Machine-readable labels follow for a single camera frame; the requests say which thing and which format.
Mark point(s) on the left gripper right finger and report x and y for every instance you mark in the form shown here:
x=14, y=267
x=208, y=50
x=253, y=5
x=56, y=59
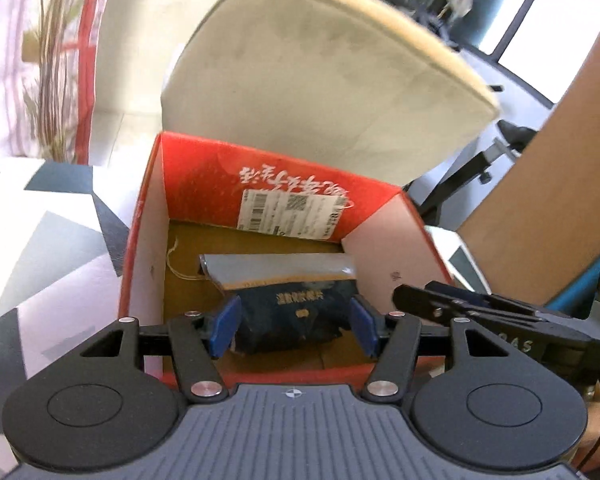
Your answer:
x=392, y=340

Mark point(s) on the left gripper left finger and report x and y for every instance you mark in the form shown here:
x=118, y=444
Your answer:
x=198, y=339

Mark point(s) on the dark blue mask packet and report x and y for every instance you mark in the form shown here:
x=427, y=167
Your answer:
x=288, y=300

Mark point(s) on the red strawberry cardboard box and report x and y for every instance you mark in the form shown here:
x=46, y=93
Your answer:
x=214, y=218

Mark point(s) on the brown wooden panel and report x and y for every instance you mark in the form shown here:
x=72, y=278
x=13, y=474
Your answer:
x=539, y=229

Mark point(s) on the white shipping label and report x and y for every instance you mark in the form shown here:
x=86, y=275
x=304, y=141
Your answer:
x=308, y=216

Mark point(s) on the beige chair backrest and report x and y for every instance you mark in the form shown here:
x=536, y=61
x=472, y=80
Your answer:
x=350, y=84

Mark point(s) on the tall green bamboo plant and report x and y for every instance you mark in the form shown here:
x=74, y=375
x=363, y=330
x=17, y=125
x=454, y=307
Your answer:
x=51, y=95

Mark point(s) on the black exercise bike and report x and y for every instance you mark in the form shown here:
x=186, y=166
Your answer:
x=523, y=112

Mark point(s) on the red white printed curtain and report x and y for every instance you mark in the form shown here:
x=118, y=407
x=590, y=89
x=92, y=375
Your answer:
x=17, y=16

